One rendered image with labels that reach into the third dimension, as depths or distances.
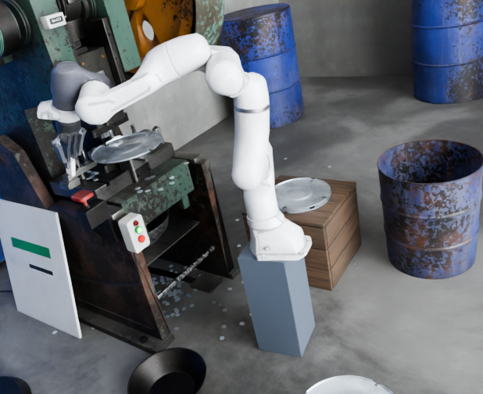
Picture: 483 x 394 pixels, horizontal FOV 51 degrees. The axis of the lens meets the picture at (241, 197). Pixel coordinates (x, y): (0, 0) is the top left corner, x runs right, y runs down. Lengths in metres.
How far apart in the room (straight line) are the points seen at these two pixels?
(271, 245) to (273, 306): 0.26
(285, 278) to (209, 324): 0.59
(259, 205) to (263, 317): 0.48
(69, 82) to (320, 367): 1.31
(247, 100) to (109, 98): 0.40
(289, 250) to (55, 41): 1.07
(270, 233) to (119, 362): 0.90
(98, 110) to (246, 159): 0.46
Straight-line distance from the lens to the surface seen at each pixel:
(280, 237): 1.73
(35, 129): 2.21
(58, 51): 1.91
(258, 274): 1.82
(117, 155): 2.04
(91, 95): 1.52
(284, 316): 1.91
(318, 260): 2.22
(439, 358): 2.02
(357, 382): 1.53
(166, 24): 2.23
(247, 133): 1.57
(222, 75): 1.45
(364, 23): 5.02
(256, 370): 2.02
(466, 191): 2.15
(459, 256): 2.31
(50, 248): 2.35
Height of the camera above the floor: 1.46
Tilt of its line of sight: 27 degrees down
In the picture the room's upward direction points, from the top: 12 degrees counter-clockwise
